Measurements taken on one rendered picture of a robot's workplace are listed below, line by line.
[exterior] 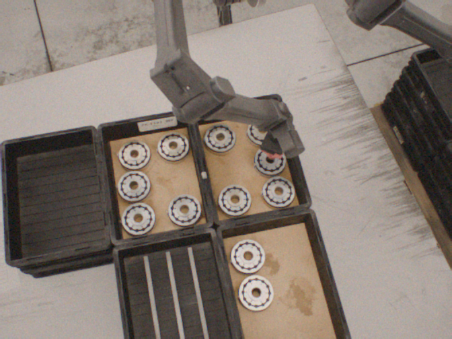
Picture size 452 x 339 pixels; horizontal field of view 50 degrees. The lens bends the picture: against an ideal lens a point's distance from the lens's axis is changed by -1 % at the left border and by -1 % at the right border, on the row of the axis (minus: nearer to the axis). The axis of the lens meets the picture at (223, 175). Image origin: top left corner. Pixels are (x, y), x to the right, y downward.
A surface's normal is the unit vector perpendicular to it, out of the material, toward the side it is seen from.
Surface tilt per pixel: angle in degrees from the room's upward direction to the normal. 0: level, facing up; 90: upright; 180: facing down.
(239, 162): 0
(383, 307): 0
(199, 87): 56
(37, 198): 0
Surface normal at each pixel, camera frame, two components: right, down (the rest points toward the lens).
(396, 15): 0.27, 0.88
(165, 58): -0.59, -0.44
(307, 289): 0.03, -0.37
